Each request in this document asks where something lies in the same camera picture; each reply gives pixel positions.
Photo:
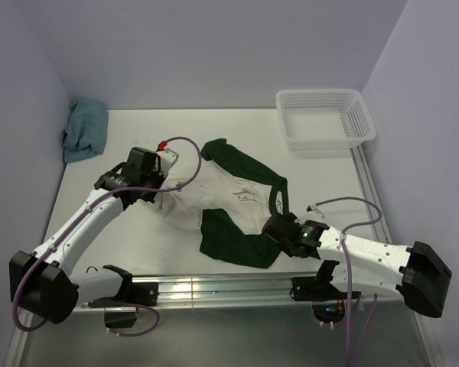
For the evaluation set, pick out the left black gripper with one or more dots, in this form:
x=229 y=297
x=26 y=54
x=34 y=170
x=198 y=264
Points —
x=158 y=176

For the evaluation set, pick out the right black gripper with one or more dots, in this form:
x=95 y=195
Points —
x=291 y=216

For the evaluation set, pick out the white green raglan t-shirt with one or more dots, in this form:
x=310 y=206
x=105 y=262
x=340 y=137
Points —
x=228 y=203

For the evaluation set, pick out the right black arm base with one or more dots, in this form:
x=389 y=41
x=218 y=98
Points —
x=328 y=303

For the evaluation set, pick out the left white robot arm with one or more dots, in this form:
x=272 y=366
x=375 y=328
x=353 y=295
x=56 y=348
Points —
x=41 y=281

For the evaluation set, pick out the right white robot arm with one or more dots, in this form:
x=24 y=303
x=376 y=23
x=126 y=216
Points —
x=413 y=274

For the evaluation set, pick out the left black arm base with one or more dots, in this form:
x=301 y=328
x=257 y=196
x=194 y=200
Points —
x=141 y=296

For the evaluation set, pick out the crumpled light blue t-shirt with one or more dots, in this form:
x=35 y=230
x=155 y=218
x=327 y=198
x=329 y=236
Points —
x=85 y=134

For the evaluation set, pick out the white plastic perforated basket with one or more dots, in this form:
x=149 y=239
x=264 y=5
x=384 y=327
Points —
x=324 y=119

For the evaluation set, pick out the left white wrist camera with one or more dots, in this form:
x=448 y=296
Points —
x=167 y=158

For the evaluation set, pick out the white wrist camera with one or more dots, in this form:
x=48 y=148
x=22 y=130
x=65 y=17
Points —
x=167 y=158
x=314 y=208

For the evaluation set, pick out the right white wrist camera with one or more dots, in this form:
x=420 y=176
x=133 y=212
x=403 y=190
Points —
x=314 y=208

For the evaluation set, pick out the aluminium rail frame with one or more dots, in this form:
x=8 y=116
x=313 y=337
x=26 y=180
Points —
x=232 y=289

